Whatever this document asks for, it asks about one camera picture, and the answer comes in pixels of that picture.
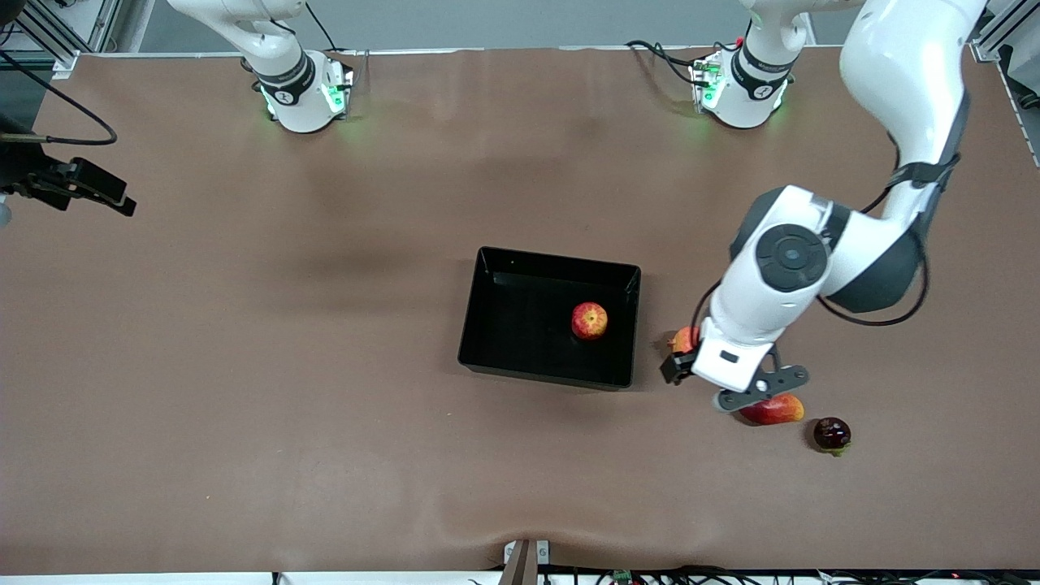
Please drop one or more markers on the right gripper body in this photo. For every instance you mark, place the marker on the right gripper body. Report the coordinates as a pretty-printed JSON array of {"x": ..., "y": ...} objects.
[{"x": 18, "y": 173}]

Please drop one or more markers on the red yellow apple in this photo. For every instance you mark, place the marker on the red yellow apple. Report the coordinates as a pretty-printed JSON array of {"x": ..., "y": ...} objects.
[{"x": 589, "y": 320}]

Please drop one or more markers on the black plastic box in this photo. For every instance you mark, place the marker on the black plastic box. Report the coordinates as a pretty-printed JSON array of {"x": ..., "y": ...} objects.
[{"x": 520, "y": 325}]

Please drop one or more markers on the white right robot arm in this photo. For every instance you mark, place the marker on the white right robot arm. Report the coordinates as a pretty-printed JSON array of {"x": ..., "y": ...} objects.
[{"x": 296, "y": 101}]

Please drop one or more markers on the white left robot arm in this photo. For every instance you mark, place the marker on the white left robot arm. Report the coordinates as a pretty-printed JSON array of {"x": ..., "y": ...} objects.
[{"x": 902, "y": 65}]

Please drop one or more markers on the red pomegranate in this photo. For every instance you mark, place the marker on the red pomegranate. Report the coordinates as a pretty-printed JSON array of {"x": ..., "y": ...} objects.
[{"x": 684, "y": 340}]

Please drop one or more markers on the red mango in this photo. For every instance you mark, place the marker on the red mango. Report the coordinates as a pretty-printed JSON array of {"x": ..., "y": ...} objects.
[{"x": 780, "y": 410}]

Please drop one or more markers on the dark purple mangosteen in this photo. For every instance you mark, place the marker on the dark purple mangosteen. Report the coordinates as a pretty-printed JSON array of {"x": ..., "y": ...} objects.
[{"x": 832, "y": 434}]

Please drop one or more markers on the brown table cover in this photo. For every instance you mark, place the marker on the brown table cover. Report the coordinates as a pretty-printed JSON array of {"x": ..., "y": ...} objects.
[{"x": 520, "y": 203}]

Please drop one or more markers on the aluminium frame profile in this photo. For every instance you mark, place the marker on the aluminium frame profile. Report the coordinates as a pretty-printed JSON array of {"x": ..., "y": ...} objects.
[
  {"x": 995, "y": 32},
  {"x": 49, "y": 36}
]

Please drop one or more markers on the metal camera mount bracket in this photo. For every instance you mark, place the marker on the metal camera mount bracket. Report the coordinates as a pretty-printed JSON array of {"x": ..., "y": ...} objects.
[{"x": 520, "y": 561}]

